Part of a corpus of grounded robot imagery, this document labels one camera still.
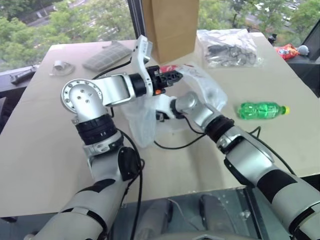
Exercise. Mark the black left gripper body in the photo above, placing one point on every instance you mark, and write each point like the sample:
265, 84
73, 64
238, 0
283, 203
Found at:
156, 80

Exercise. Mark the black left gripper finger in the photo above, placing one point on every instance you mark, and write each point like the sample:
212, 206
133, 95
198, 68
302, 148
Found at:
171, 82
172, 74

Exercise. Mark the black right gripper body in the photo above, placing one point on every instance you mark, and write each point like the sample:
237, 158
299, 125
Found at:
160, 116

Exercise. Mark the translucent white plastic bag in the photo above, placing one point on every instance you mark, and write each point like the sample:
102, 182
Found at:
207, 90

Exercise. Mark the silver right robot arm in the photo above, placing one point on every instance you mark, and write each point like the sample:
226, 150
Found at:
252, 155

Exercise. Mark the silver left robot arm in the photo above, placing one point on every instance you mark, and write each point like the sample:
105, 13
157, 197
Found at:
82, 100

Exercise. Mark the brown paper bag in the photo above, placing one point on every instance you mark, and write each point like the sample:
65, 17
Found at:
172, 30

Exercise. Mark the clear bag of black items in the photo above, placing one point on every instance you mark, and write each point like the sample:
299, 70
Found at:
230, 50

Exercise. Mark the red snack bag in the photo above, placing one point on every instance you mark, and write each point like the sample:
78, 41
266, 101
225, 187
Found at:
287, 51

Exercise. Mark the red printed packet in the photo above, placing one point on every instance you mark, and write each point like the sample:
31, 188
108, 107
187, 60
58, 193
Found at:
170, 68

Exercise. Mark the grey grid-pattern mat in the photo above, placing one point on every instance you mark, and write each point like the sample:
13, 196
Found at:
107, 56

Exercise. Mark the green plastic bottle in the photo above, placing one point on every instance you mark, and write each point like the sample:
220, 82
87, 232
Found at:
260, 110

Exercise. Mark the grey round object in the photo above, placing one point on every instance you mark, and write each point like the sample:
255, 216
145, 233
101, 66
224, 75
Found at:
303, 49

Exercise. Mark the black bar-shaped device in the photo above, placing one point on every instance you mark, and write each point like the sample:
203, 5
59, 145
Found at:
22, 75

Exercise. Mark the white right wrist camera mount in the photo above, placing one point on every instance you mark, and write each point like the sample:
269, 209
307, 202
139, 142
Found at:
165, 102

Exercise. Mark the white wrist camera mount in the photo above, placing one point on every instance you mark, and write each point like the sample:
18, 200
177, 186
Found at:
165, 102
141, 53

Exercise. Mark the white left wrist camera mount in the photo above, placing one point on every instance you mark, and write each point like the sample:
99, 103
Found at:
141, 53

